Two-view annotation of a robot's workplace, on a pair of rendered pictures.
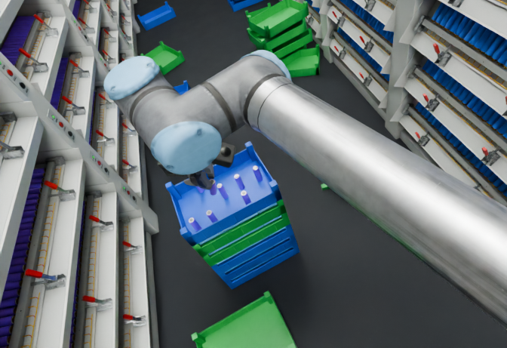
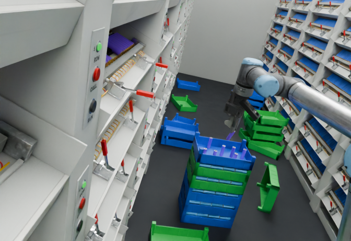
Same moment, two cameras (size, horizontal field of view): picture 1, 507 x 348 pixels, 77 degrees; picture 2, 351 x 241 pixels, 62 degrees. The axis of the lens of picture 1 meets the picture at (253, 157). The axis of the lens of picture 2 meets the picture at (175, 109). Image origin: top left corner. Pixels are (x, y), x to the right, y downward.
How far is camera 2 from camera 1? 93 cm
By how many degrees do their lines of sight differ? 27
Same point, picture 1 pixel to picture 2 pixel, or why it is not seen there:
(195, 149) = (270, 86)
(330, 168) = (318, 102)
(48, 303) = not seen: hidden behind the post
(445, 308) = not seen: outside the picture
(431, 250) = (344, 117)
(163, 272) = (140, 192)
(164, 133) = (266, 76)
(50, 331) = not seen: hidden behind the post
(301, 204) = (241, 209)
